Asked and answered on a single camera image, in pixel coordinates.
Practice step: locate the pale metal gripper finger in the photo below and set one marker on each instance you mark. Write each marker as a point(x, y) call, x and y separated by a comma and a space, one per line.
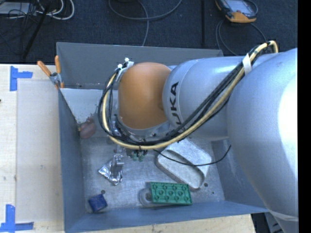
point(119, 162)
point(113, 170)

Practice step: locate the crumpled silver foil wrapper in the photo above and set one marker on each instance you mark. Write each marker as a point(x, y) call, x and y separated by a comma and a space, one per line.
point(105, 171)

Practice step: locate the grey metal bin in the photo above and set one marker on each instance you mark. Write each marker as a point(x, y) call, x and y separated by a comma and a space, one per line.
point(136, 178)

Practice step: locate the dark blue cube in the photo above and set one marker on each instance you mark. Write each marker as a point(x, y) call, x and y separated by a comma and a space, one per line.
point(97, 203)

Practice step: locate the green studded flat block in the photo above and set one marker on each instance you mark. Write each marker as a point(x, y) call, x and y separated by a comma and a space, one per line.
point(170, 193)

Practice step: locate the pale grey oblong tray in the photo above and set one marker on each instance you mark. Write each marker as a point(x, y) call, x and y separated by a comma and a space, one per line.
point(184, 164)

